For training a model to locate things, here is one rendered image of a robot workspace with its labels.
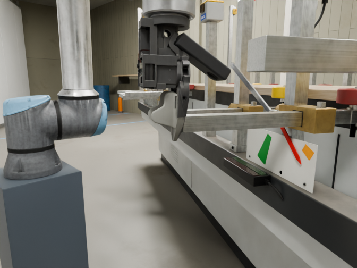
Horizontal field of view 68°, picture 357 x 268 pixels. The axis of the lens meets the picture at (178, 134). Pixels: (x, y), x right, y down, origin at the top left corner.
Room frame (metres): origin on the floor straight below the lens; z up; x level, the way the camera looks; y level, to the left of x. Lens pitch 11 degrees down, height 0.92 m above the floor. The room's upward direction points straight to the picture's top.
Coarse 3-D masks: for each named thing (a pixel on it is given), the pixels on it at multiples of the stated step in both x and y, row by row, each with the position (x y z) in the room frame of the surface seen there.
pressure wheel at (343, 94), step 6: (342, 90) 0.60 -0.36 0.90; (348, 90) 0.58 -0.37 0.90; (354, 90) 0.57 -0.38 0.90; (342, 96) 0.59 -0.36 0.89; (348, 96) 0.58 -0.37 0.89; (354, 96) 0.57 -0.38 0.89; (336, 102) 0.62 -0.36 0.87; (342, 102) 0.59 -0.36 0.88; (348, 102) 0.58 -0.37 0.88; (354, 102) 0.57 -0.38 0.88; (354, 108) 0.59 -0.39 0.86; (354, 126) 0.60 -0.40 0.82; (354, 132) 0.60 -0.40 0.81
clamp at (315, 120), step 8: (280, 104) 0.62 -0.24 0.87; (304, 112) 0.54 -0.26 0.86; (312, 112) 0.52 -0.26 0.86; (320, 112) 0.52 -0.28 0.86; (328, 112) 0.52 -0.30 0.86; (304, 120) 0.54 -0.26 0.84; (312, 120) 0.52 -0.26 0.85; (320, 120) 0.52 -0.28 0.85; (328, 120) 0.52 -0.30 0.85; (296, 128) 0.56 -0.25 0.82; (304, 128) 0.54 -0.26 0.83; (312, 128) 0.52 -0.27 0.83; (320, 128) 0.52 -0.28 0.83; (328, 128) 0.52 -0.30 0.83
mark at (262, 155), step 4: (268, 136) 0.66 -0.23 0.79; (264, 140) 0.67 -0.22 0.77; (268, 140) 0.65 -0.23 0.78; (264, 144) 0.67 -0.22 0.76; (268, 144) 0.65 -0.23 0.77; (260, 148) 0.69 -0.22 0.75; (264, 148) 0.67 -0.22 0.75; (268, 148) 0.65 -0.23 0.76; (260, 152) 0.68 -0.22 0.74; (264, 152) 0.67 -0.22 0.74; (260, 156) 0.68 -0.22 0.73; (264, 156) 0.67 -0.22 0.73; (264, 160) 0.67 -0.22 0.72
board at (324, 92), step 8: (200, 88) 1.70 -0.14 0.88; (216, 88) 1.46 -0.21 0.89; (224, 88) 1.36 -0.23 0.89; (232, 88) 1.28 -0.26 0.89; (256, 88) 1.08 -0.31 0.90; (264, 88) 1.02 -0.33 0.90; (312, 88) 0.88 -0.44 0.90; (320, 88) 0.88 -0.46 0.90; (328, 88) 0.88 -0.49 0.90; (336, 88) 0.88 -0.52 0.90; (312, 96) 0.79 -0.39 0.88; (320, 96) 0.76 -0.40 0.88; (328, 96) 0.73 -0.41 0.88; (336, 96) 0.70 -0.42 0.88
